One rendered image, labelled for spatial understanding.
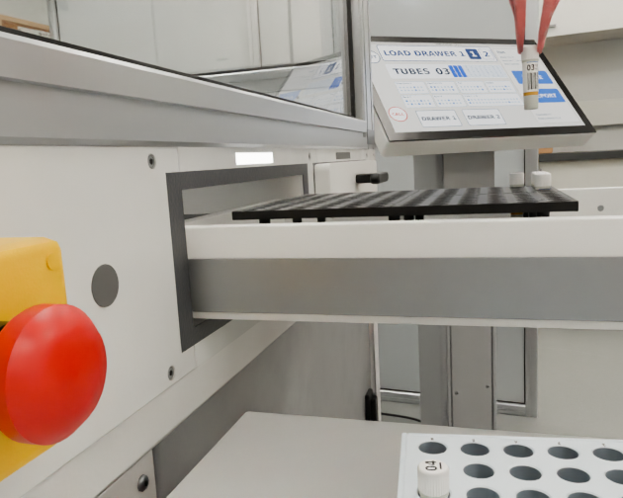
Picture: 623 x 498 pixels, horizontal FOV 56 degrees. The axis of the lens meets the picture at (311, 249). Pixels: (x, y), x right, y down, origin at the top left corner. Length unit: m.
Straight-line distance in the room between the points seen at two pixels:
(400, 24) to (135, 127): 1.92
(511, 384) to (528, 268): 1.93
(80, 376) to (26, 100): 0.14
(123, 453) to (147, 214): 0.13
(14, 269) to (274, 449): 0.22
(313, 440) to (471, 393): 1.14
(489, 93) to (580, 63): 2.75
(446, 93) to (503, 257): 1.01
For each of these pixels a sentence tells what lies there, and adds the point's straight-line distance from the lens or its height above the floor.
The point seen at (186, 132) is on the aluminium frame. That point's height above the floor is 0.95.
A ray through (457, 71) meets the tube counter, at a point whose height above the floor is 1.11.
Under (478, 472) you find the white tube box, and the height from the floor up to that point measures 0.79.
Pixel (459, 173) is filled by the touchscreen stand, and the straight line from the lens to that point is 1.38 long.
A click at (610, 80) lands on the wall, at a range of 4.12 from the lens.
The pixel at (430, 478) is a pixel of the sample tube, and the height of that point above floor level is 0.81.
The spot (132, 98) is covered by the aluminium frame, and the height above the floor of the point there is 0.97.
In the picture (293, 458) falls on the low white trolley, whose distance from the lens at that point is 0.37.
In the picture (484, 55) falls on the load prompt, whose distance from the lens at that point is 1.50.
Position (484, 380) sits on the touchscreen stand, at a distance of 1.52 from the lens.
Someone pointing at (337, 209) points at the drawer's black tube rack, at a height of 0.90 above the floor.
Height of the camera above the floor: 0.93
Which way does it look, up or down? 8 degrees down
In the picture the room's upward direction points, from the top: 3 degrees counter-clockwise
